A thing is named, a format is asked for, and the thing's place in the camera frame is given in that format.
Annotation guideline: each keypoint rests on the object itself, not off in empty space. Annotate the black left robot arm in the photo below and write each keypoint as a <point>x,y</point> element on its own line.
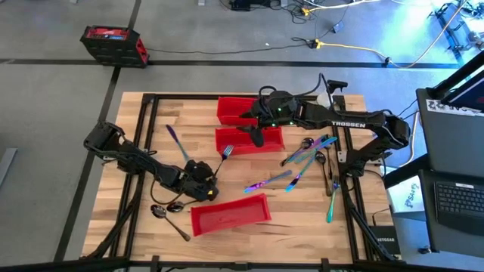
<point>143,160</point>

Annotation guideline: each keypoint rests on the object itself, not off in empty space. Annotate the red plastic bin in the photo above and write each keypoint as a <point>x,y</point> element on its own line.
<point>227,215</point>
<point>234,141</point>
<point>232,109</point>

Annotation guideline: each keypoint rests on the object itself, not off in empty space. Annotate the grey metal base plate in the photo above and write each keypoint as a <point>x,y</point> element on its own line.
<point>343,155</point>

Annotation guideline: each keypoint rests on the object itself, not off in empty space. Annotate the silver spoon pointing down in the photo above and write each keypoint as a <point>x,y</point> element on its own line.
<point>320,157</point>

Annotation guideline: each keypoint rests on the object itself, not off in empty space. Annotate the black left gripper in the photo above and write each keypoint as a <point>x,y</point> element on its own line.
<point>198,181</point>

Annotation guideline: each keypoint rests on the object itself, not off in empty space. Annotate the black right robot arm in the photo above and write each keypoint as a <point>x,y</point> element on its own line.
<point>348,121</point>

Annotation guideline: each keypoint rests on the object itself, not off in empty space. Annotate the red plastic organizer tray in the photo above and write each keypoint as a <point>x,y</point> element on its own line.
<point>181,96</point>

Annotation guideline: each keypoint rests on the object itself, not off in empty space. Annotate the black laptop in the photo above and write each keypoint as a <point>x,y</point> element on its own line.
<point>459,200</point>

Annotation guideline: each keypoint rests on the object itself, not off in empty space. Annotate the black power adapter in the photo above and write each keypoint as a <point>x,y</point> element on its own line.
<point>337,27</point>

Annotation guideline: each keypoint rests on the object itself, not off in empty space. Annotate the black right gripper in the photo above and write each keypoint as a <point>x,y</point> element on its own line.
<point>280,109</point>

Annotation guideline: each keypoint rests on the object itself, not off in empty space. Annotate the white scribbled paper sheet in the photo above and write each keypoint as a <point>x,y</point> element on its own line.
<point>408,196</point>

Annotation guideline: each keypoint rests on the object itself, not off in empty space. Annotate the black power strip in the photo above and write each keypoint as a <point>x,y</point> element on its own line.
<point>240,5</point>

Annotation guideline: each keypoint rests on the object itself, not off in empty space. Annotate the black netgear switch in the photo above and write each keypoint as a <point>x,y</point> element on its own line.
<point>385,240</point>

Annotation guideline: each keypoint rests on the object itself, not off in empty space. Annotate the red black tool case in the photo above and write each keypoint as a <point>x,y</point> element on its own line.
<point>113,49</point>

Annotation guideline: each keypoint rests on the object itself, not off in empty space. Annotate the spray bottle with yellow label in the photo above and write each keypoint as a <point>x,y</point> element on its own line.
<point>324,100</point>

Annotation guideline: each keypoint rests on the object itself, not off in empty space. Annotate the iridescent metal fork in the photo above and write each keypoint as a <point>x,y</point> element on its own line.
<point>227,150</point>
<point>332,208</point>

